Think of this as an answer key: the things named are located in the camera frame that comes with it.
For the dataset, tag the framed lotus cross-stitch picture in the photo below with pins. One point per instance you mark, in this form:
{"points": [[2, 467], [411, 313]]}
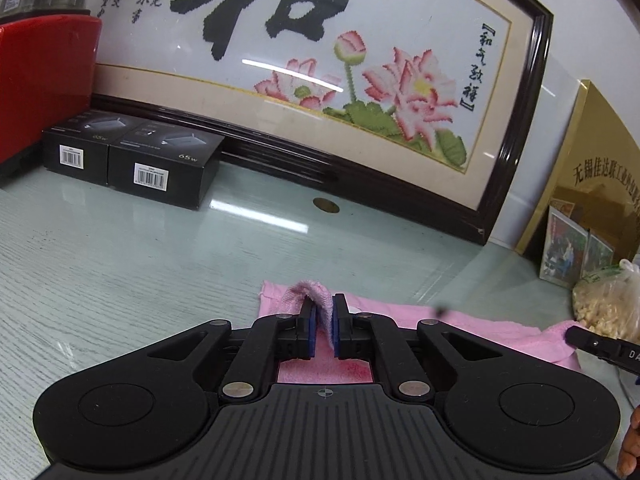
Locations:
{"points": [[420, 108]]}

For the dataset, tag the framed photo right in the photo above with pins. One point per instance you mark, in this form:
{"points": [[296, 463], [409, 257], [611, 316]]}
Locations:
{"points": [[598, 254]]}

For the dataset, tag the gold plaque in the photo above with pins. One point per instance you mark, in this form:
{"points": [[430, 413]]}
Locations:
{"points": [[594, 180]]}

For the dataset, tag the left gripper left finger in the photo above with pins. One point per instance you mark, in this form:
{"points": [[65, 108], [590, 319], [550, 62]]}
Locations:
{"points": [[256, 353]]}

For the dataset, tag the pink towel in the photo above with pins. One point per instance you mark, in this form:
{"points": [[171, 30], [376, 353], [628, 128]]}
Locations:
{"points": [[324, 368]]}

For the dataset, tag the black charger box left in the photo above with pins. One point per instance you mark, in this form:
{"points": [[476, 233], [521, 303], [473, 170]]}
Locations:
{"points": [[79, 147]]}

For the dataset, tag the framed photo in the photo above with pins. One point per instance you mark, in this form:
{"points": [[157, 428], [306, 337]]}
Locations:
{"points": [[565, 245], [598, 254]]}

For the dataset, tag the black charger box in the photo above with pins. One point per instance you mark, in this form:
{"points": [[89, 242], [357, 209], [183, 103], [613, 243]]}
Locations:
{"points": [[79, 147], [171, 164]]}

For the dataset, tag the black charger box right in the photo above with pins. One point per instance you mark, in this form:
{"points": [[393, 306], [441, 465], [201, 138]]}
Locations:
{"points": [[171, 164]]}

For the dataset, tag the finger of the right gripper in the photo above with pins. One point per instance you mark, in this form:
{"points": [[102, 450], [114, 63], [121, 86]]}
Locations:
{"points": [[602, 347]]}

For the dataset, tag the brass coin on table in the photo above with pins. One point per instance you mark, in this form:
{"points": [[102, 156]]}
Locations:
{"points": [[326, 205]]}

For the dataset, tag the plastic bag of nuts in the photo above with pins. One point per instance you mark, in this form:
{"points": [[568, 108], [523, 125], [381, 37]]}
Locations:
{"points": [[606, 301]]}

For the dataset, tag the framed photo left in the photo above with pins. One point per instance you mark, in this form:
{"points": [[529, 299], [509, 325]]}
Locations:
{"points": [[565, 245]]}

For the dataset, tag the person right hand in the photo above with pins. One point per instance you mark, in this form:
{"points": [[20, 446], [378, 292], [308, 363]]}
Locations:
{"points": [[628, 457]]}

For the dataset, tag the red blender base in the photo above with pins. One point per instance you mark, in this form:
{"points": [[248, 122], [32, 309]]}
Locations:
{"points": [[47, 70]]}

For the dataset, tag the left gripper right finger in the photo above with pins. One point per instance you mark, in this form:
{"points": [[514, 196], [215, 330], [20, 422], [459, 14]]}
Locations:
{"points": [[376, 339]]}

